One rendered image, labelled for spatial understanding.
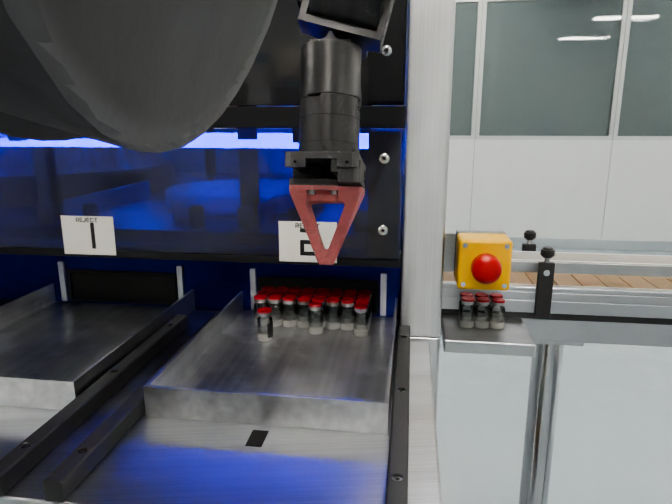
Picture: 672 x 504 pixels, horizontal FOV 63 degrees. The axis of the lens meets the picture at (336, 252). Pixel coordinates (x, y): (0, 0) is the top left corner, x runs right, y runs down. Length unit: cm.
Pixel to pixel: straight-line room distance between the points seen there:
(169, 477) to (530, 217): 517
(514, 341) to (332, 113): 47
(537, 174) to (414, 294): 475
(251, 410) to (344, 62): 36
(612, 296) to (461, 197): 452
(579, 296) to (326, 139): 57
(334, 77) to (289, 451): 35
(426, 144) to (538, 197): 479
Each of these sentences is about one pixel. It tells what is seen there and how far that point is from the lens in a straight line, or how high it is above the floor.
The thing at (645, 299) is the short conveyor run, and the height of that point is 92.
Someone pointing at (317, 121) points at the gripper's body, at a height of 119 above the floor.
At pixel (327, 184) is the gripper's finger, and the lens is 50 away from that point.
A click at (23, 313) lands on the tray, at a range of 102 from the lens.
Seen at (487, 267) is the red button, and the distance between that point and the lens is 76.
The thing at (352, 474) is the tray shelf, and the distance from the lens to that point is 53.
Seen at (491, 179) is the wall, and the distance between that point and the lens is 544.
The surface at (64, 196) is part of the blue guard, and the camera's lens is 93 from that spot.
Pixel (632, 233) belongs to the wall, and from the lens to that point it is 584.
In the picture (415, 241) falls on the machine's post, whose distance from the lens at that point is 78.
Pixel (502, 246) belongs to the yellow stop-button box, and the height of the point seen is 102.
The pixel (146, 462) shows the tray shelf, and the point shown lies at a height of 88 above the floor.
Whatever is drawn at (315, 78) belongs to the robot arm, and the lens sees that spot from 52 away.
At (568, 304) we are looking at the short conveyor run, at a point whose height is 91.
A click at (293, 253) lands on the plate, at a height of 100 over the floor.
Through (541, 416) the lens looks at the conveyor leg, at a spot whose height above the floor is 69.
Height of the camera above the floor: 119
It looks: 13 degrees down
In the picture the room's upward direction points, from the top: straight up
